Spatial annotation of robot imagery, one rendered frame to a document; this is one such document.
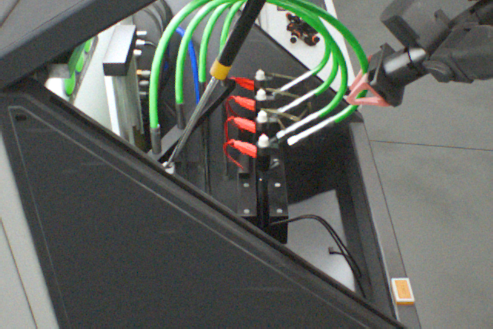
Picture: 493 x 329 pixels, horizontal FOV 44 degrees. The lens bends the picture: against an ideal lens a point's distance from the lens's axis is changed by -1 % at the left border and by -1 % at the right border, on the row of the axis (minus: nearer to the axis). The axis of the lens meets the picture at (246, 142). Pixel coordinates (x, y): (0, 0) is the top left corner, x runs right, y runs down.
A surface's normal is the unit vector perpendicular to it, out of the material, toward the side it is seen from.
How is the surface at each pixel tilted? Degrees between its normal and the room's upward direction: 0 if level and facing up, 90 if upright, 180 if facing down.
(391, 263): 0
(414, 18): 60
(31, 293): 90
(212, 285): 90
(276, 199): 0
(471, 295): 0
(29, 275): 90
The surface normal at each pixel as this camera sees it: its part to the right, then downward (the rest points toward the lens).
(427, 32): 0.26, 0.15
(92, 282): 0.01, 0.60
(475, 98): 0.00, -0.80
